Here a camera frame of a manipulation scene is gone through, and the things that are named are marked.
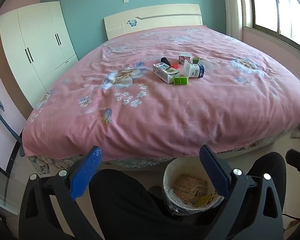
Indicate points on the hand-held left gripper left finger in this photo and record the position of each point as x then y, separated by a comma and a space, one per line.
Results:
86, 172

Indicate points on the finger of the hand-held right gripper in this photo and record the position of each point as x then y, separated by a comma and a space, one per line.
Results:
297, 159

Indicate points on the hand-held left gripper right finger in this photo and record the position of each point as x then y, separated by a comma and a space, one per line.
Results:
215, 170

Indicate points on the cream trash bin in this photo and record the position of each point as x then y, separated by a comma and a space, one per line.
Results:
190, 185

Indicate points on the clear plastic cup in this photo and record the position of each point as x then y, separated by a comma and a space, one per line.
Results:
210, 66

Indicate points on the white milk carton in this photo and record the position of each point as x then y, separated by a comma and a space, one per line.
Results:
165, 73

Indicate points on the small black item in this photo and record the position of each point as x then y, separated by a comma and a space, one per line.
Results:
165, 61

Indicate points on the floral bed skirt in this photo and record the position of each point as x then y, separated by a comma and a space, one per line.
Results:
65, 162

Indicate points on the person's left leg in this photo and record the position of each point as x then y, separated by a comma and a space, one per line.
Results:
130, 205

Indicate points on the pink floral bedspread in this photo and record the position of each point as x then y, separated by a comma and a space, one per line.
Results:
165, 115

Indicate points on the glass table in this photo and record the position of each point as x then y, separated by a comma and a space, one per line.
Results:
2, 180

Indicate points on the green box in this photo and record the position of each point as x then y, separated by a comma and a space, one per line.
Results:
181, 80

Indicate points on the green small cube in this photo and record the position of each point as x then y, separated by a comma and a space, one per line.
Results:
196, 60

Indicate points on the small red item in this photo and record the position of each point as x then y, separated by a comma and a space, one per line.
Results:
174, 66

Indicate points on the small red and white box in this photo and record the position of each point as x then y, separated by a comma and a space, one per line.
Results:
185, 58

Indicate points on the window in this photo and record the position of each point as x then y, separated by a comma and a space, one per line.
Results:
280, 7

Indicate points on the white wardrobe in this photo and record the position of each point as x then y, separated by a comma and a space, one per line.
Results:
37, 47

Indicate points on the white curtain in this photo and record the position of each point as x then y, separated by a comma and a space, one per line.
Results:
233, 7

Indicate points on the white bed headboard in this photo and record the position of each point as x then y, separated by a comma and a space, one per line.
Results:
152, 17

